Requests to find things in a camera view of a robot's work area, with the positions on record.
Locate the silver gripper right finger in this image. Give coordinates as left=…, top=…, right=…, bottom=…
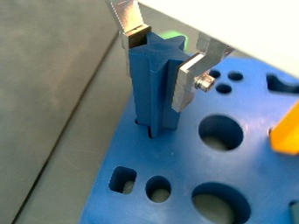
left=173, top=32, right=234, bottom=112

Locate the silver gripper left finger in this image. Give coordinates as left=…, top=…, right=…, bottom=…
left=105, top=0, right=154, bottom=77

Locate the dark blue star prism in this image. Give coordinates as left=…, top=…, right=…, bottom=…
left=129, top=32, right=190, bottom=137

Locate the blue shape sorter board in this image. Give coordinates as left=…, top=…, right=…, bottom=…
left=79, top=58, right=299, bottom=224

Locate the green hexagonal prism block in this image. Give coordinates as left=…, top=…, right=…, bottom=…
left=158, top=30, right=189, bottom=49

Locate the yellow slotted tall block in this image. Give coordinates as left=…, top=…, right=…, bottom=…
left=269, top=100, right=299, bottom=155

